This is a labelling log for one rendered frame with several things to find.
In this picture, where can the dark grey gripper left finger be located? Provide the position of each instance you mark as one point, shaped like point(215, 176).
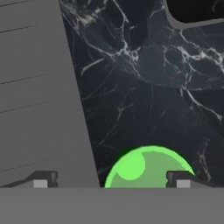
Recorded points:
point(43, 178)

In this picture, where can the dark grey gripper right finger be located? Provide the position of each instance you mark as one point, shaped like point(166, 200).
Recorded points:
point(180, 178)

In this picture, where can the green cup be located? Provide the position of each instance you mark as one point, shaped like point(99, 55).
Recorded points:
point(137, 169)

